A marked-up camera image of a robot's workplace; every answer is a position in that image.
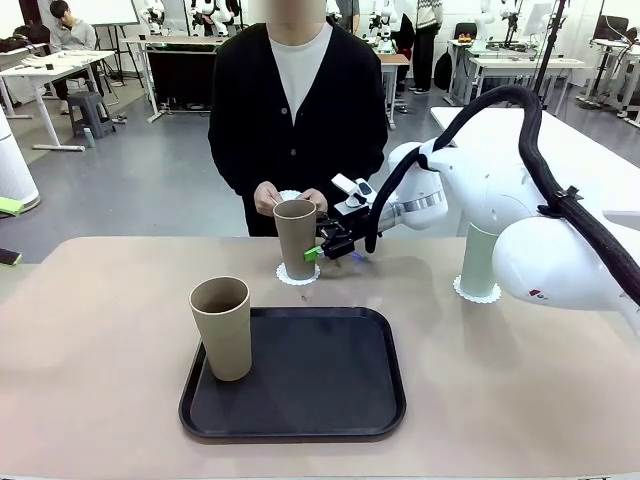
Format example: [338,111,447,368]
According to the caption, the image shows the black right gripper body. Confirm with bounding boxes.
[319,209,376,261]

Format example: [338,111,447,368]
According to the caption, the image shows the dark brown tall cup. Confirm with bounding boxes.
[272,199,319,281]

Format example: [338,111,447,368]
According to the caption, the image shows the light tan tall cup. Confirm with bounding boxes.
[188,277,252,383]

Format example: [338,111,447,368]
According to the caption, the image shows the pale green tall cup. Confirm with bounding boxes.
[458,222,501,296]

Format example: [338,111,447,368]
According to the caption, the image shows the person's left forearm black sleeve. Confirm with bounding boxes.
[324,134,390,201]

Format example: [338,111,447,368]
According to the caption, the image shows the person's right forearm black sleeve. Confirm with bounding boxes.
[207,129,259,196]

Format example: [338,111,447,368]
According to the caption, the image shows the person's left hand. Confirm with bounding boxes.
[299,188,329,214]

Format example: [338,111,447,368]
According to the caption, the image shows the person's right hand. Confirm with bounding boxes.
[253,180,286,216]

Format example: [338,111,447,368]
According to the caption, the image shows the grey plastic stool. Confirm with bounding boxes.
[67,92,116,140]

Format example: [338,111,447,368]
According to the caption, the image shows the black plastic tray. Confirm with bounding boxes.
[178,307,407,442]

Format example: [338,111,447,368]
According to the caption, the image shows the white desk with clutter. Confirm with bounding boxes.
[0,49,119,151]

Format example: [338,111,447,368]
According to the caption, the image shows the person torso black cardigan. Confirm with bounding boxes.
[207,22,390,239]

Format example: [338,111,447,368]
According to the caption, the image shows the small brown top desk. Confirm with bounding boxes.
[379,53,411,131]

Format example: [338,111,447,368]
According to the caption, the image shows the person in grey hoodie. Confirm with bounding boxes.
[49,0,101,114]

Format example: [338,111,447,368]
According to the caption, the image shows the black backpack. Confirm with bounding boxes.
[433,49,454,92]

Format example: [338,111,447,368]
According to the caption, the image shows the person in black trousers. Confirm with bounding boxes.
[407,0,444,95]

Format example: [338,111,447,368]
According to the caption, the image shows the desk with black panel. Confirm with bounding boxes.
[122,35,226,124]

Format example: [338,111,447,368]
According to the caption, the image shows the whiteboard on stand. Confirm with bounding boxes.
[89,0,141,27]

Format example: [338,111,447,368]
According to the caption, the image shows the long white lab desk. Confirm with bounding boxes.
[447,38,586,109]

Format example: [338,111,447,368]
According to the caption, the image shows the large white table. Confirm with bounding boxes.
[429,106,640,236]

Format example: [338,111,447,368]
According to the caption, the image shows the black tripod stand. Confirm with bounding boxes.
[524,0,571,112]

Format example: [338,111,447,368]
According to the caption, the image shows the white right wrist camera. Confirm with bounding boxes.
[330,173,376,219]

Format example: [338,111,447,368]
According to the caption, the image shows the black braided right cable sleeve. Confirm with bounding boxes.
[363,85,640,307]

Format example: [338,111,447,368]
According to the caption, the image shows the white desk with black cables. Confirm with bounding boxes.
[589,38,640,119]

